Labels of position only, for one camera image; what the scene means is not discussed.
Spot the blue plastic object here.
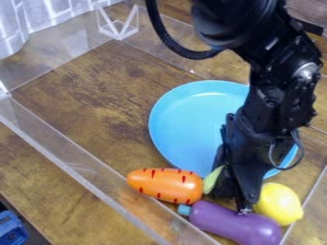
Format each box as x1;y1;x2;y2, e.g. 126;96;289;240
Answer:
0;211;30;245

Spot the black braided cable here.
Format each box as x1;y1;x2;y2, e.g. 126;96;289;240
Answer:
144;0;225;61

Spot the white grid curtain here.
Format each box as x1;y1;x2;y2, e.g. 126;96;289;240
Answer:
0;0;124;59

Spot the yellow toy lemon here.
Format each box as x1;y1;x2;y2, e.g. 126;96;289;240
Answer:
253;183;305;226

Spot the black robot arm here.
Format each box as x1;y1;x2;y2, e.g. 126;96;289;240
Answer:
193;0;322;213

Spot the orange toy carrot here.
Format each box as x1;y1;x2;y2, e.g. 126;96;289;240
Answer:
126;167;225;206

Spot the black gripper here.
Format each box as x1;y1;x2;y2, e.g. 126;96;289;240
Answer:
210;106;306;215

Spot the blue round tray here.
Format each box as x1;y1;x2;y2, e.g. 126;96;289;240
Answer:
147;79;301;180

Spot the dark baseboard strip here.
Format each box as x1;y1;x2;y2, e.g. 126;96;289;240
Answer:
291;19;325;36

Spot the purple toy eggplant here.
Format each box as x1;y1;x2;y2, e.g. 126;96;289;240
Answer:
178;201;283;245

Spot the clear acrylic enclosure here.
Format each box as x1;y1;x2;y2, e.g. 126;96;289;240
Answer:
0;0;327;245

